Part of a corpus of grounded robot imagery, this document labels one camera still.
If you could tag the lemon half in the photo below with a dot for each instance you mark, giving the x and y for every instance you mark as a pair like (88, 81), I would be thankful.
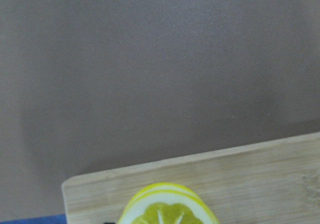
(167, 203)

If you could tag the wooden cutting board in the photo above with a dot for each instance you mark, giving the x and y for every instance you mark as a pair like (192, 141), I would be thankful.
(272, 182)

